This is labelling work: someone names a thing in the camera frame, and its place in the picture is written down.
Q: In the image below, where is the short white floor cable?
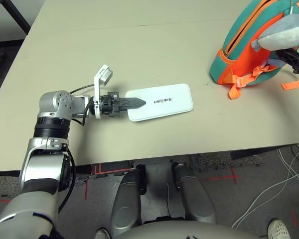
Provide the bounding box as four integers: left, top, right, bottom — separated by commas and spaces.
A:
277, 148, 299, 180

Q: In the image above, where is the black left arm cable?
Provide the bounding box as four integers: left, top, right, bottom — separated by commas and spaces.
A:
56, 84, 96, 213

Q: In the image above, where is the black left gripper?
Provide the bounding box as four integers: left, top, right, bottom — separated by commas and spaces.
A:
99, 91, 147, 118

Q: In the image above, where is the white Unitree pencil case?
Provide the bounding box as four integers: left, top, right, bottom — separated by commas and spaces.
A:
125, 83, 194, 122

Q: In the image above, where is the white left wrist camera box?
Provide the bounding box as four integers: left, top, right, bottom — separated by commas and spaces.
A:
93, 64, 114, 120

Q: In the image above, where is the teal and orange backpack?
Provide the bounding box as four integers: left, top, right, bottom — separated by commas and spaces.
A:
209, 0, 299, 100

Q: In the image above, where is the grey robot left leg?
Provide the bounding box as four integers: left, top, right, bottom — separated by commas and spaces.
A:
110, 167, 143, 232

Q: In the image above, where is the long white floor cable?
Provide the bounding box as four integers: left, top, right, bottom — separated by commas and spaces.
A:
230, 172, 299, 229

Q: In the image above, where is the grey dolphin plush keychain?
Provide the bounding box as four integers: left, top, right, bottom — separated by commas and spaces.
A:
251, 13, 299, 52

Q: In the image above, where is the white bystander shoe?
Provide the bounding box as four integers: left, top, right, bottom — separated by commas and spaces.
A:
267, 218, 292, 239

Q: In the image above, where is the black metal frame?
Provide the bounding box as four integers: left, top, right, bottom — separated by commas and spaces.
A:
0, 0, 32, 43

